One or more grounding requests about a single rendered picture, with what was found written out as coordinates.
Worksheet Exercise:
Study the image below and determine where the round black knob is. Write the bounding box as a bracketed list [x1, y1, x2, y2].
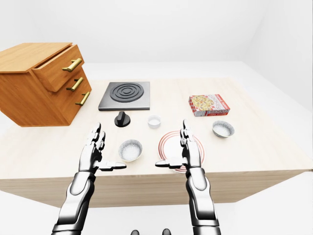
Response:
[114, 111, 131, 128]

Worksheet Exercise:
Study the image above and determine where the brass drawer handle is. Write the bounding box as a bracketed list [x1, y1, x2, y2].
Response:
[75, 91, 91, 106]
[66, 77, 84, 92]
[62, 58, 83, 72]

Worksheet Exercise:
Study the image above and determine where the small white ramekin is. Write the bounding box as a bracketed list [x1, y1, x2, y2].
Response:
[147, 115, 162, 129]

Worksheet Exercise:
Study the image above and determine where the wooden cabinet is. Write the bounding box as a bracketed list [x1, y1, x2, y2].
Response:
[0, 42, 92, 127]

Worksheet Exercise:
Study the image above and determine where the large wooden drawer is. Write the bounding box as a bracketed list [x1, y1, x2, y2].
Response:
[31, 44, 85, 93]

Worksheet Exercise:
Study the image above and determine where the red printed cookie box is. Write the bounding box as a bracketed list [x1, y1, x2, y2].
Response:
[188, 94, 231, 117]

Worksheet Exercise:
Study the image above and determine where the flat dark stove plate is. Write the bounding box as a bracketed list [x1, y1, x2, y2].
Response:
[98, 81, 151, 112]

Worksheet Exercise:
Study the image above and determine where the white plate with red rings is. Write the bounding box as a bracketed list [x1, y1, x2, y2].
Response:
[158, 131, 205, 174]

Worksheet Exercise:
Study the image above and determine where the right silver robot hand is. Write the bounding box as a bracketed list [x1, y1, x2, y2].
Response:
[155, 119, 204, 174]

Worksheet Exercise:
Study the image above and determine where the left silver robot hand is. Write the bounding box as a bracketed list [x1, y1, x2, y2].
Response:
[78, 122, 127, 175]

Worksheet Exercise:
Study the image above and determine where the patterned grey bowl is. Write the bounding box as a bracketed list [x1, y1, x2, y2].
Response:
[212, 120, 235, 139]
[118, 139, 143, 163]

